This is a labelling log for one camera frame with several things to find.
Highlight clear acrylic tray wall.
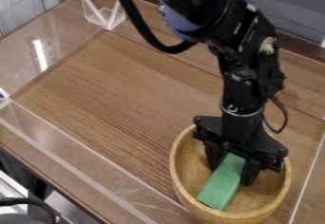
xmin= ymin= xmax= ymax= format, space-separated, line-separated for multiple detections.
xmin=0 ymin=0 xmax=325 ymax=224

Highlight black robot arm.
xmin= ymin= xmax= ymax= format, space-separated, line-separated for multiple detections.
xmin=159 ymin=0 xmax=287 ymax=186

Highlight brown wooden bowl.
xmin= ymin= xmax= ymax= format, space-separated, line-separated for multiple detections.
xmin=168 ymin=124 xmax=292 ymax=224

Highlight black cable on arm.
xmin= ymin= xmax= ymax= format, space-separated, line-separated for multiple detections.
xmin=107 ymin=0 xmax=289 ymax=135

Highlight green rectangular block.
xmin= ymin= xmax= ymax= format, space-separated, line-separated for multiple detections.
xmin=195 ymin=154 xmax=245 ymax=211

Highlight black cable bottom left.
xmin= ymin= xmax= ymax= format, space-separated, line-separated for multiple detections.
xmin=0 ymin=196 xmax=63 ymax=224

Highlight clear acrylic corner bracket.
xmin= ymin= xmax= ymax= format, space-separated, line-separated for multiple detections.
xmin=82 ymin=0 xmax=126 ymax=30

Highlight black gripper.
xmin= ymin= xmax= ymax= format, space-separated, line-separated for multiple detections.
xmin=193 ymin=113 xmax=287 ymax=186

